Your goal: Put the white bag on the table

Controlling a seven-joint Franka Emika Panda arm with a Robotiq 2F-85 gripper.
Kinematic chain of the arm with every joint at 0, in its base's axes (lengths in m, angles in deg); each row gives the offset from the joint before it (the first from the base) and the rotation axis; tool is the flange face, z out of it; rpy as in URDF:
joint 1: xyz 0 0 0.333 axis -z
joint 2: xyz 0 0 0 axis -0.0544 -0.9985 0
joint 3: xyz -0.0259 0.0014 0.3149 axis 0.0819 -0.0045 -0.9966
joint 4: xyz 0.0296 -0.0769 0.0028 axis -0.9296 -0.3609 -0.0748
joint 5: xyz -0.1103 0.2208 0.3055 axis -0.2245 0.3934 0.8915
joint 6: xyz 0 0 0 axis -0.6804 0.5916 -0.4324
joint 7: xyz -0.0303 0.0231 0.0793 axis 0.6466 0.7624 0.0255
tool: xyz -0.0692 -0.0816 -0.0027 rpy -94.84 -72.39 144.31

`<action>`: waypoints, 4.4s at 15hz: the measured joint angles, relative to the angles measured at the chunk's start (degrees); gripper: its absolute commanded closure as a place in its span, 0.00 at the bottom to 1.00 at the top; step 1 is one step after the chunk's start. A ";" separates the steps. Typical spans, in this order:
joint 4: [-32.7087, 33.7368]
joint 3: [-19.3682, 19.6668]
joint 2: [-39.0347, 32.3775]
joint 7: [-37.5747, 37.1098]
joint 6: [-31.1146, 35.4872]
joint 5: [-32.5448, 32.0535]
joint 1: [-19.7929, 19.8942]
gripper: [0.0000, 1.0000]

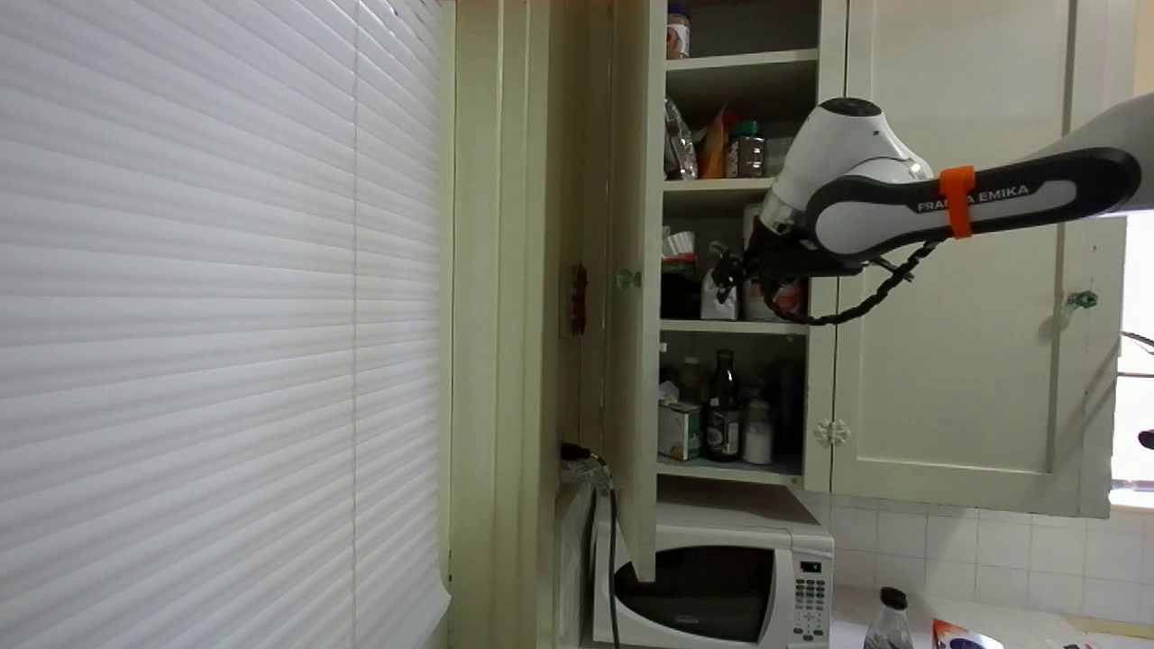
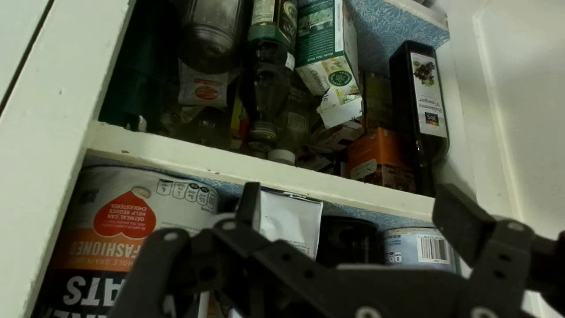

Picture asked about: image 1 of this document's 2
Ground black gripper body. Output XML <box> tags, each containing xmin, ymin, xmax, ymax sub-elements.
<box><xmin>740</xmin><ymin>222</ymin><xmax>832</xmax><ymax>291</ymax></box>

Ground orange snack bag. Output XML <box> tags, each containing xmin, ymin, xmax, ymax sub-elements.
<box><xmin>695</xmin><ymin>105</ymin><xmax>735</xmax><ymax>186</ymax></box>

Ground clear plastic bag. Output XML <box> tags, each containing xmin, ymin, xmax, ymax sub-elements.
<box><xmin>660</xmin><ymin>97</ymin><xmax>703</xmax><ymax>186</ymax></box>

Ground red and white packet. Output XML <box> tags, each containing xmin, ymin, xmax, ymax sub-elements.
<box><xmin>660</xmin><ymin>227</ymin><xmax>703</xmax><ymax>276</ymax></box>

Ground small brown bottle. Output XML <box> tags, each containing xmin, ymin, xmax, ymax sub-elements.
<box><xmin>675</xmin><ymin>355</ymin><xmax>708</xmax><ymax>409</ymax></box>

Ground glass jar with lid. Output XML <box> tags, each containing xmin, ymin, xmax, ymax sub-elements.
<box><xmin>728</xmin><ymin>116</ymin><xmax>773</xmax><ymax>180</ymax></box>

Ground cream open cabinet door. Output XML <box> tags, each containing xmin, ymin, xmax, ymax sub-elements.
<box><xmin>590</xmin><ymin>0</ymin><xmax>666</xmax><ymax>588</ymax></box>

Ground tall dark glass bottle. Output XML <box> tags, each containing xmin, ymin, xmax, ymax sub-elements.
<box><xmin>703</xmin><ymin>346</ymin><xmax>748</xmax><ymax>466</ymax></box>

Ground white round container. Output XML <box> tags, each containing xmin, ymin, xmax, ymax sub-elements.
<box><xmin>740</xmin><ymin>392</ymin><xmax>774</xmax><ymax>469</ymax></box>

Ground green carton box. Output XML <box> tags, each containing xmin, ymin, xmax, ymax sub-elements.
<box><xmin>658</xmin><ymin>392</ymin><xmax>703</xmax><ymax>469</ymax></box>

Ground cream cabinet door white knob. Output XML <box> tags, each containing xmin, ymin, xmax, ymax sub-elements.
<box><xmin>802</xmin><ymin>0</ymin><xmax>1133</xmax><ymax>522</ymax></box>

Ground black plug adapter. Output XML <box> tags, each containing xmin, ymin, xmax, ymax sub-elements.
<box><xmin>556</xmin><ymin>440</ymin><xmax>610</xmax><ymax>469</ymax></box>

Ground white microwave oven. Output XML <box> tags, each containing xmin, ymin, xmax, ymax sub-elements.
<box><xmin>584</xmin><ymin>522</ymin><xmax>842</xmax><ymax>649</ymax></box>

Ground clear bottle black cap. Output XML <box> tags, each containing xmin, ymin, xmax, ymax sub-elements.
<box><xmin>861</xmin><ymin>583</ymin><xmax>921</xmax><ymax>649</ymax></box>

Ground orange red packet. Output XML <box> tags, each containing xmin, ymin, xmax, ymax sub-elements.
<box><xmin>927</xmin><ymin>615</ymin><xmax>969</xmax><ymax>649</ymax></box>

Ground white window blinds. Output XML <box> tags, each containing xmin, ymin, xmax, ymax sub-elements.
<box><xmin>0</xmin><ymin>0</ymin><xmax>458</xmax><ymax>649</ymax></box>

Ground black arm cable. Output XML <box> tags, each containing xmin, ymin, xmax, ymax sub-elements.
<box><xmin>802</xmin><ymin>234</ymin><xmax>952</xmax><ymax>327</ymax></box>

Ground brown wall outlet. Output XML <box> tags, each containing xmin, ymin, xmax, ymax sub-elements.
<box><xmin>563</xmin><ymin>261</ymin><xmax>596</xmax><ymax>341</ymax></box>

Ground cream wall cabinet with shelves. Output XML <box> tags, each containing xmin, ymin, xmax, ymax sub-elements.
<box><xmin>652</xmin><ymin>0</ymin><xmax>843</xmax><ymax>491</ymax></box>

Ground orange cable strap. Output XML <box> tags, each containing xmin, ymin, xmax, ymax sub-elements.
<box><xmin>937</xmin><ymin>162</ymin><xmax>982</xmax><ymax>243</ymax></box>

